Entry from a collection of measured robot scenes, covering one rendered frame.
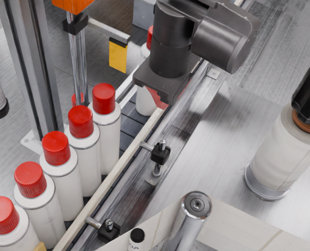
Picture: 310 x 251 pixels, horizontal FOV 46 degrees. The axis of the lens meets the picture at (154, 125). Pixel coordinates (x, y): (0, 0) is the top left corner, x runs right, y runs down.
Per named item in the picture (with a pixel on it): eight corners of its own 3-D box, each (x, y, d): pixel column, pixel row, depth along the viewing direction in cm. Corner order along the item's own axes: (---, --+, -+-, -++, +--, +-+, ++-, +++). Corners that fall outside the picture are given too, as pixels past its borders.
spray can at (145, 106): (152, 121, 75) (164, 45, 59) (130, 110, 76) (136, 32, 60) (163, 105, 78) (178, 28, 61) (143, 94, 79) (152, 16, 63)
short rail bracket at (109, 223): (111, 259, 62) (112, 235, 53) (81, 241, 64) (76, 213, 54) (121, 243, 64) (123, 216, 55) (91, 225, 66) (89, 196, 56)
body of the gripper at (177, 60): (200, 62, 56) (211, 23, 50) (170, 104, 50) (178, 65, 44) (163, 45, 58) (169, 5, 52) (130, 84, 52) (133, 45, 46)
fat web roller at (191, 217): (181, 272, 58) (207, 228, 43) (156, 257, 59) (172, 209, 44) (193, 247, 60) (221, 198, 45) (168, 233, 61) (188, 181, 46)
